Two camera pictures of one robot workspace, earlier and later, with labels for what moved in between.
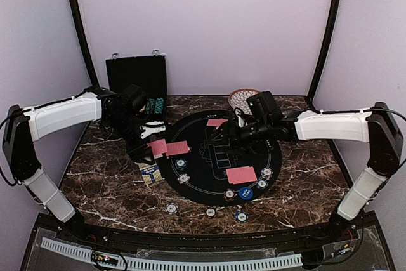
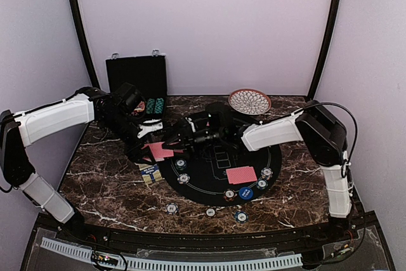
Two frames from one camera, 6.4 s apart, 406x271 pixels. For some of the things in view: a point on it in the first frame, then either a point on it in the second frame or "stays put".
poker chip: x=241 y=217 stays put
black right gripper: x=233 y=127 -> x=187 y=139
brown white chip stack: x=210 y=212 stays put
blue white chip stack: x=171 y=208 stays put
